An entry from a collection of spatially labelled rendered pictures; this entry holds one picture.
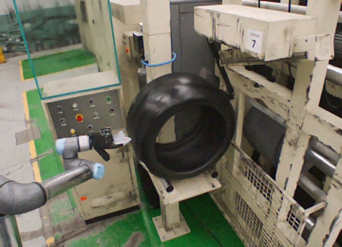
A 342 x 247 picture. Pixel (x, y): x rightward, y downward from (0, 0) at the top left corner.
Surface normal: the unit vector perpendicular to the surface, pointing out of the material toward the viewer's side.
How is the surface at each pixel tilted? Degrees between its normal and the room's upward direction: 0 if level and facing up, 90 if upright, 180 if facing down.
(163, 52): 90
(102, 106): 90
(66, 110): 90
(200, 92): 43
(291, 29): 90
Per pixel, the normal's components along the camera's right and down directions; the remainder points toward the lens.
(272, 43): 0.36, 0.44
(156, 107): -0.21, -0.11
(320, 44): 0.33, 0.15
